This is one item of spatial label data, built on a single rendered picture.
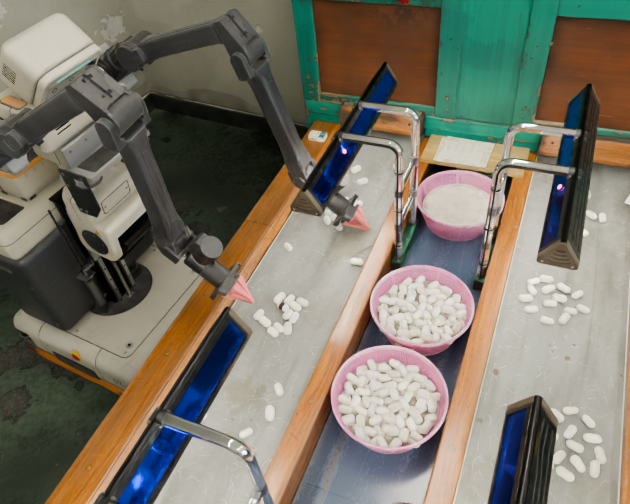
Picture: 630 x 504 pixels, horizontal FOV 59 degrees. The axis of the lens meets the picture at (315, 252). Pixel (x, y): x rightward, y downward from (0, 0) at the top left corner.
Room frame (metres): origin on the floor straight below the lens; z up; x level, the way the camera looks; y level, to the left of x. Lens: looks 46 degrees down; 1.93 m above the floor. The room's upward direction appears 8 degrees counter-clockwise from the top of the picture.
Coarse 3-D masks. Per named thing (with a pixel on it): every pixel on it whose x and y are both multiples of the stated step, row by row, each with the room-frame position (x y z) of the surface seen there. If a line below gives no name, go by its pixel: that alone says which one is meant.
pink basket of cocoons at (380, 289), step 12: (384, 276) 1.00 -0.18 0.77; (396, 276) 1.01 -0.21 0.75; (408, 276) 1.02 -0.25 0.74; (432, 276) 1.00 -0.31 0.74; (444, 276) 0.99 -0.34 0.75; (456, 276) 0.97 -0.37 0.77; (384, 288) 0.99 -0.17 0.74; (456, 288) 0.95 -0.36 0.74; (372, 300) 0.93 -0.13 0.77; (468, 300) 0.90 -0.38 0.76; (372, 312) 0.89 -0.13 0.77; (468, 312) 0.87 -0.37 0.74; (468, 324) 0.81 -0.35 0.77; (456, 336) 0.78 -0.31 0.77; (408, 348) 0.80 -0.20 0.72; (420, 348) 0.78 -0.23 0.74; (432, 348) 0.78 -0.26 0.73; (444, 348) 0.80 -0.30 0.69
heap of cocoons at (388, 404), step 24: (360, 384) 0.70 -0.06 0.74; (384, 384) 0.69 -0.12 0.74; (408, 384) 0.69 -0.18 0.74; (432, 384) 0.67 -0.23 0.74; (360, 408) 0.64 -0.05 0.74; (384, 408) 0.63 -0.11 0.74; (408, 408) 0.62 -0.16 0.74; (432, 408) 0.62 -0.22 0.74; (360, 432) 0.58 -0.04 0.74; (384, 432) 0.58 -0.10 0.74; (408, 432) 0.57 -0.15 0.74
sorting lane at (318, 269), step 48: (384, 192) 1.39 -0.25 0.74; (288, 240) 1.23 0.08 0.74; (336, 240) 1.20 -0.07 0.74; (288, 288) 1.04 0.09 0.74; (336, 288) 1.01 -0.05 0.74; (288, 336) 0.87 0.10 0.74; (240, 384) 0.75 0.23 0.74; (288, 384) 0.73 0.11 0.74; (192, 480) 0.53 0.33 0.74; (240, 480) 0.51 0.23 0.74
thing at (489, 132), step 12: (312, 108) 1.84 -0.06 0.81; (324, 108) 1.82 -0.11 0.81; (336, 108) 1.80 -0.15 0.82; (312, 120) 1.85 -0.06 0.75; (324, 120) 1.82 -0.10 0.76; (336, 120) 1.80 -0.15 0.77; (432, 120) 1.63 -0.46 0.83; (444, 120) 1.61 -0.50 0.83; (456, 120) 1.59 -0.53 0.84; (468, 120) 1.58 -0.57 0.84; (372, 132) 1.73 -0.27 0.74; (384, 132) 1.72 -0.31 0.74; (432, 132) 1.63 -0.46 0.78; (444, 132) 1.61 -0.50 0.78; (456, 132) 1.59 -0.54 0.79; (468, 132) 1.57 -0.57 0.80; (480, 132) 1.55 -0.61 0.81; (492, 132) 1.53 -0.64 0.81; (504, 132) 1.51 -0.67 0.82; (528, 132) 1.48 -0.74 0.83; (516, 144) 1.49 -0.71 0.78; (528, 144) 1.48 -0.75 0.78; (540, 156) 1.46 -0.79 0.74; (612, 168) 1.35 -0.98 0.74; (624, 168) 1.34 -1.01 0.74
